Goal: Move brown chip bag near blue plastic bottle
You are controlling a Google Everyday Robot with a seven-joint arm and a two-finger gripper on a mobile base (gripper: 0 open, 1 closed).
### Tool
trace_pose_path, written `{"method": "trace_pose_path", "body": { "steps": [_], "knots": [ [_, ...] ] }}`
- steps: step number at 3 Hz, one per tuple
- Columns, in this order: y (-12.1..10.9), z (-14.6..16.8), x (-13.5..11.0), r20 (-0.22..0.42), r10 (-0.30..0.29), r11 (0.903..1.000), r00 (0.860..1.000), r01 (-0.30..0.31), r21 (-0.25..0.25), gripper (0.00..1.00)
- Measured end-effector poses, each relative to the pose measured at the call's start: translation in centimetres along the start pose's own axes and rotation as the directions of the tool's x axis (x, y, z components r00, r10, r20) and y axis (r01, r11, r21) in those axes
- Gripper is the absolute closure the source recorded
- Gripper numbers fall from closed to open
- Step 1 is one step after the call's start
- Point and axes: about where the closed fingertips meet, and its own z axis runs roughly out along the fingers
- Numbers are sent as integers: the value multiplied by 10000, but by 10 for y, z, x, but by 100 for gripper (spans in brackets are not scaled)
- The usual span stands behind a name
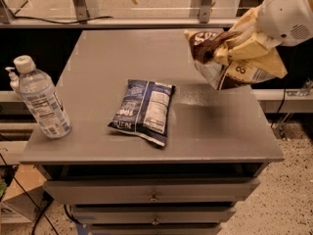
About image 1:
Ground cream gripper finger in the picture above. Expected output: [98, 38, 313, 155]
[247, 48, 288, 79]
[213, 35, 270, 66]

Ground brown sea salt chip bag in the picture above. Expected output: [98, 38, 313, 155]
[184, 30, 274, 90]

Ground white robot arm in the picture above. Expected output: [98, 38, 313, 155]
[213, 0, 313, 79]

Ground blue chip bag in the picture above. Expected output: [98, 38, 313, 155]
[109, 79, 175, 147]

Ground clear plastic water bottle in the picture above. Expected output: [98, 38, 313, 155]
[14, 55, 70, 139]

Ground white pump dispenser bottle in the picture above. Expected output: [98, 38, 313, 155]
[6, 67, 21, 98]

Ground top grey drawer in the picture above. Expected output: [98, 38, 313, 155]
[43, 178, 260, 205]

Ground grey drawer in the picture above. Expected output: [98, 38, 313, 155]
[43, 178, 260, 205]
[73, 205, 235, 225]

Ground middle grey drawer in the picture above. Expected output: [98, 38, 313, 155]
[73, 205, 235, 225]

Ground cardboard box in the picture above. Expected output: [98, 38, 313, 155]
[0, 141, 46, 224]

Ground right metal shelf bracket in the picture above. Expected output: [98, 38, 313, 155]
[199, 0, 213, 24]

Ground metal shelf bracket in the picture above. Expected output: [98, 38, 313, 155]
[72, 0, 89, 21]
[199, 0, 213, 24]

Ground left metal shelf bracket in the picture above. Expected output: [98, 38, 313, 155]
[72, 0, 89, 21]

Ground black cable on shelf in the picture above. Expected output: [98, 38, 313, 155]
[9, 0, 113, 25]

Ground black floor cable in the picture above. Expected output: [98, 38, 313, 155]
[0, 154, 61, 235]

